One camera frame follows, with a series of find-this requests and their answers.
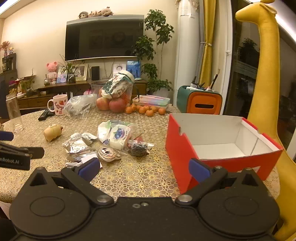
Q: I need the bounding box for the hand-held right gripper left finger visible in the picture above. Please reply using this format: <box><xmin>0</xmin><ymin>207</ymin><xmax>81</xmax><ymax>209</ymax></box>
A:
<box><xmin>29</xmin><ymin>158</ymin><xmax>115</xmax><ymax>207</ymax></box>

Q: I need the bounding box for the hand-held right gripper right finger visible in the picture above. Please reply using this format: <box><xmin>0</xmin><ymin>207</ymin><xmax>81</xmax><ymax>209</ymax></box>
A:
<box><xmin>175</xmin><ymin>158</ymin><xmax>263</xmax><ymax>207</ymax></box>

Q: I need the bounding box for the silver snack packet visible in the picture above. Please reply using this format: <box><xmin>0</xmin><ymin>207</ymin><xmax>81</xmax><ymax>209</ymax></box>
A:
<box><xmin>69</xmin><ymin>132</ymin><xmax>98</xmax><ymax>145</ymax></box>
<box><xmin>62</xmin><ymin>138</ymin><xmax>93</xmax><ymax>161</ymax></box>

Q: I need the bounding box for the striped doll face plush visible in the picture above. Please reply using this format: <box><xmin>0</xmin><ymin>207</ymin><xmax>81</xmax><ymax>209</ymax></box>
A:
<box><xmin>96</xmin><ymin>147</ymin><xmax>122</xmax><ymax>161</ymax></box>

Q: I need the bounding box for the red cardboard box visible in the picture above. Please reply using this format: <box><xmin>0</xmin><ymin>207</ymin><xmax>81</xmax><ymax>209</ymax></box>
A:
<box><xmin>165</xmin><ymin>113</ymin><xmax>284</xmax><ymax>194</ymax></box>

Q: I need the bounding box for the gold patterned desktop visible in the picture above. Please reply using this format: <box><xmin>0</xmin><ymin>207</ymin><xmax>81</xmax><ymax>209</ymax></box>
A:
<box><xmin>0</xmin><ymin>103</ymin><xmax>281</xmax><ymax>205</ymax></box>

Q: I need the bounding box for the striped white wrapper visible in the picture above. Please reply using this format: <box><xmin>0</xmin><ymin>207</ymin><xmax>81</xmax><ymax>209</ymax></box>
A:
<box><xmin>66</xmin><ymin>151</ymin><xmax>101</xmax><ymax>168</ymax></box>

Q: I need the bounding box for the clear glass cup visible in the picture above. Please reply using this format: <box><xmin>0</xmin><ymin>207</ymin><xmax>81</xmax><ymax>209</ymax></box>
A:
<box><xmin>6</xmin><ymin>94</ymin><xmax>24</xmax><ymax>133</ymax></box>

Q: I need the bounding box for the beige pig toy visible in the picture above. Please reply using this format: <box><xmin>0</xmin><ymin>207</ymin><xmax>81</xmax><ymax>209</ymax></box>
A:
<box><xmin>43</xmin><ymin>124</ymin><xmax>64</xmax><ymax>142</ymax></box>

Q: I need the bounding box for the white green snack packet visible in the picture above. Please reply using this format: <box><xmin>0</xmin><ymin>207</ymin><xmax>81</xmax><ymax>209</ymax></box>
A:
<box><xmin>97</xmin><ymin>120</ymin><xmax>112</xmax><ymax>144</ymax></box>

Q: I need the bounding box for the black remote control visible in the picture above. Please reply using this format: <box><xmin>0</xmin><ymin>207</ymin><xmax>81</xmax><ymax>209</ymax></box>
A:
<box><xmin>38</xmin><ymin>109</ymin><xmax>56</xmax><ymax>121</ymax></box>

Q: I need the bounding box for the white blueberry print packet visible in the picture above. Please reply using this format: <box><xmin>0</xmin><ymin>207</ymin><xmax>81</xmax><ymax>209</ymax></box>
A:
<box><xmin>108</xmin><ymin>125</ymin><xmax>133</xmax><ymax>151</ymax></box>

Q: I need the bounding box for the clear packet of dark snacks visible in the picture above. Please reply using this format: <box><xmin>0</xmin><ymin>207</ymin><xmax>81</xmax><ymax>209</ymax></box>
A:
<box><xmin>127</xmin><ymin>138</ymin><xmax>154</xmax><ymax>157</ymax></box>

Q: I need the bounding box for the white pink mug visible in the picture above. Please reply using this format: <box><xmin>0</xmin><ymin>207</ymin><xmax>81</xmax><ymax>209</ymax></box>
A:
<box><xmin>47</xmin><ymin>94</ymin><xmax>69</xmax><ymax>116</ymax></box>

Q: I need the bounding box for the black shelf unit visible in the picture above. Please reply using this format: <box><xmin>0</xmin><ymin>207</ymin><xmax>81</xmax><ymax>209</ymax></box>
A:
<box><xmin>0</xmin><ymin>53</ymin><xmax>18</xmax><ymax>119</ymax></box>

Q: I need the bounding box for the clear plastic bag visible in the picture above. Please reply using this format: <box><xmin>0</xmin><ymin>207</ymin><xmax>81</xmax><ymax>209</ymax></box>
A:
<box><xmin>63</xmin><ymin>94</ymin><xmax>98</xmax><ymax>120</ymax></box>

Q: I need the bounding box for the green orange tissue box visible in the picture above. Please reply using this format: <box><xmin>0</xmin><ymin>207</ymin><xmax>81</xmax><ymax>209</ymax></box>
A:
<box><xmin>177</xmin><ymin>85</ymin><xmax>223</xmax><ymax>115</ymax></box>

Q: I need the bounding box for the red apple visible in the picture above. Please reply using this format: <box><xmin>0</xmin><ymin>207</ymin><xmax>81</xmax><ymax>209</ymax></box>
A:
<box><xmin>96</xmin><ymin>97</ymin><xmax>110</xmax><ymax>111</ymax></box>
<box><xmin>109</xmin><ymin>98</ymin><xmax>127</xmax><ymax>113</ymax></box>

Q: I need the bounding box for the wooden television cabinet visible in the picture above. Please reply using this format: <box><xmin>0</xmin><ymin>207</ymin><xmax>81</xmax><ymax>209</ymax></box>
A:
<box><xmin>17</xmin><ymin>79</ymin><xmax>149</xmax><ymax>110</ymax></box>

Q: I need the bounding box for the pink plush bear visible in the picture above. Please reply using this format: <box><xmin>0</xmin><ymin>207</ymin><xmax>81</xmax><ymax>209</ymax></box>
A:
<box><xmin>46</xmin><ymin>61</ymin><xmax>58</xmax><ymax>84</ymax></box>

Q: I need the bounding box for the clear plastic fruit container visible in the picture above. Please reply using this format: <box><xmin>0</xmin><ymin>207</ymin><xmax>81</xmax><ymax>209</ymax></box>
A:
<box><xmin>90</xmin><ymin>80</ymin><xmax>134</xmax><ymax>104</ymax></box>

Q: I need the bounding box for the pile of tangerines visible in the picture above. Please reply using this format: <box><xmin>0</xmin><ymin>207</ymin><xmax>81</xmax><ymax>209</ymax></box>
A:
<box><xmin>125</xmin><ymin>103</ymin><xmax>167</xmax><ymax>116</ymax></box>

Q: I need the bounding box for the pink packet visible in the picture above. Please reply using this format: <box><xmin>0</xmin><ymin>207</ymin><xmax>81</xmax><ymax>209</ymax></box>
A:
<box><xmin>132</xmin><ymin>94</ymin><xmax>171</xmax><ymax>108</ymax></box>

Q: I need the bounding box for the bundle of pens and brushes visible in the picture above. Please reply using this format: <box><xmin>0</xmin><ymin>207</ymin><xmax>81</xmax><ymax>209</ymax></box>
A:
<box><xmin>189</xmin><ymin>70</ymin><xmax>221</xmax><ymax>91</ymax></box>

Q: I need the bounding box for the grass plant in pot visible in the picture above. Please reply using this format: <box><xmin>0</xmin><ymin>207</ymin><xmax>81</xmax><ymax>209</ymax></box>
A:
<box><xmin>60</xmin><ymin>54</ymin><xmax>85</xmax><ymax>83</ymax></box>

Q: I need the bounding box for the white green printed bag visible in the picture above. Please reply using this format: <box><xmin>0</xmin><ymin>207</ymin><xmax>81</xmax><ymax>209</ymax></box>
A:
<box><xmin>101</xmin><ymin>70</ymin><xmax>135</xmax><ymax>98</ymax></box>

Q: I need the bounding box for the white portrait picture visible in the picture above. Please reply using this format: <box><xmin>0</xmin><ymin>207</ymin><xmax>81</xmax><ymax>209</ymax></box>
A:
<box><xmin>113</xmin><ymin>63</ymin><xmax>127</xmax><ymax>77</ymax></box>

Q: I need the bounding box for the blue picture card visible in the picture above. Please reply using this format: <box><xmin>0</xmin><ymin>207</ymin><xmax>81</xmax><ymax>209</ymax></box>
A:
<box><xmin>126</xmin><ymin>60</ymin><xmax>142</xmax><ymax>78</ymax></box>

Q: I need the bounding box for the white tower air conditioner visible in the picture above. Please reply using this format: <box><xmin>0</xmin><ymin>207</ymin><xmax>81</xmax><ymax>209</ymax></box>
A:
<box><xmin>174</xmin><ymin>0</ymin><xmax>201</xmax><ymax>110</ymax></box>

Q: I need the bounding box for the black television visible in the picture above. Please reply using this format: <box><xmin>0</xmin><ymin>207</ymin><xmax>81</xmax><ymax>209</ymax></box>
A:
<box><xmin>64</xmin><ymin>14</ymin><xmax>144</xmax><ymax>62</ymax></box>

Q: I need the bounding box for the yellow curtain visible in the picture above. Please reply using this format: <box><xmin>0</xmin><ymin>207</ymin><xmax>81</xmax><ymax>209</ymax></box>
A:
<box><xmin>199</xmin><ymin>0</ymin><xmax>219</xmax><ymax>88</ymax></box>

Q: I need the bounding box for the tall green potted plant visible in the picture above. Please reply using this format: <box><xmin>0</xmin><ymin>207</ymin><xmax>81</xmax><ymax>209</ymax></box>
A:
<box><xmin>134</xmin><ymin>9</ymin><xmax>175</xmax><ymax>93</ymax></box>

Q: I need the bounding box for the wooden photo frame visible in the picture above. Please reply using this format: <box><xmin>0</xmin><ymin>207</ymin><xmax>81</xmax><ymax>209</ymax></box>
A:
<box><xmin>75</xmin><ymin>63</ymin><xmax>88</xmax><ymax>81</ymax></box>

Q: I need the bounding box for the white door frame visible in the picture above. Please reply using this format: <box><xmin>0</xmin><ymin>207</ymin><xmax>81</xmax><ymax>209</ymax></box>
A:
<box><xmin>217</xmin><ymin>0</ymin><xmax>233</xmax><ymax>110</ymax></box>

